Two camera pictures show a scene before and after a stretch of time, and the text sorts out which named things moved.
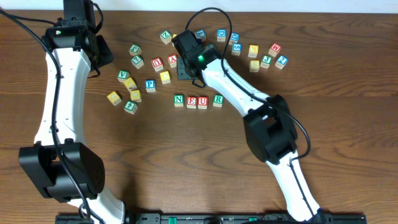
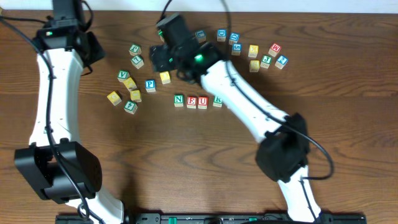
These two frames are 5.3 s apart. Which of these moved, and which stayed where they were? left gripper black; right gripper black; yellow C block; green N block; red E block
Moved: right gripper black; left gripper black
Stayed: red E block; yellow C block; green N block
